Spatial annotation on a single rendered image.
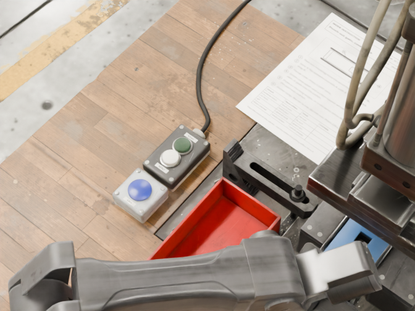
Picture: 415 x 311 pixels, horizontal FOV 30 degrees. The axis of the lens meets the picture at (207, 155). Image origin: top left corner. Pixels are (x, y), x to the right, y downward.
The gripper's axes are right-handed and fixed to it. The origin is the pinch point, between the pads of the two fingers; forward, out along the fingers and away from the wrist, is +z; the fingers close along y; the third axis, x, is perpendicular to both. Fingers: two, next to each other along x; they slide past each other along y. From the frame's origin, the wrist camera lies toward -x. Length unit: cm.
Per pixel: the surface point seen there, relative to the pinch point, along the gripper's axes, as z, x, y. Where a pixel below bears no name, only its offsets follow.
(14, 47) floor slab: 117, 143, -10
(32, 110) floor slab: 110, 119, -23
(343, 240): 11.1, 2.0, 6.5
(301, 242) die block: 14.3, 7.6, 2.1
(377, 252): 11.8, -3.1, 7.8
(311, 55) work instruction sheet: 35, 29, 30
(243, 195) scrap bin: 13.6, 19.5, 3.0
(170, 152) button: 14.8, 34.8, 1.6
